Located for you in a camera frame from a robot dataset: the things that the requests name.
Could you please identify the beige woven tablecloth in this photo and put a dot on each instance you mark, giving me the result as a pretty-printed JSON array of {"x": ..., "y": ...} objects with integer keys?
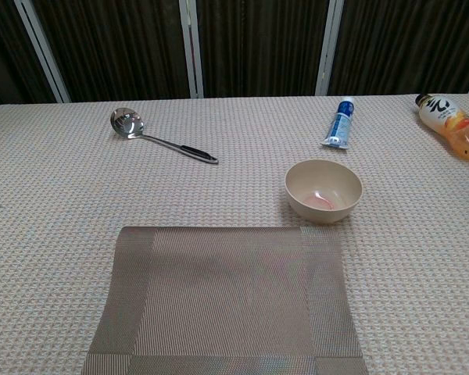
[{"x": 62, "y": 195}]

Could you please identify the blue white toothpaste tube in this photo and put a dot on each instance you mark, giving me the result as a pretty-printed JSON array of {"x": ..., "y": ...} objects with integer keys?
[{"x": 340, "y": 125}]

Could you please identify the light brown bowl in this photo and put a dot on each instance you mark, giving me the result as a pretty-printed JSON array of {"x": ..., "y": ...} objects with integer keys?
[{"x": 308, "y": 183}]

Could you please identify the orange drink bottle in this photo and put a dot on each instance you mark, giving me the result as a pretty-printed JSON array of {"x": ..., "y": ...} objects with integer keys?
[{"x": 449, "y": 117}]

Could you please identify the dark pleated curtain panel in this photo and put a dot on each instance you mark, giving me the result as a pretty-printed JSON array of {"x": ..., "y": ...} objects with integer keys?
[
  {"x": 117, "y": 47},
  {"x": 406, "y": 47},
  {"x": 258, "y": 47},
  {"x": 4, "y": 47}
]

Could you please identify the brown woven placemat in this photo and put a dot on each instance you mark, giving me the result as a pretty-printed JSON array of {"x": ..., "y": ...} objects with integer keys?
[{"x": 226, "y": 293}]

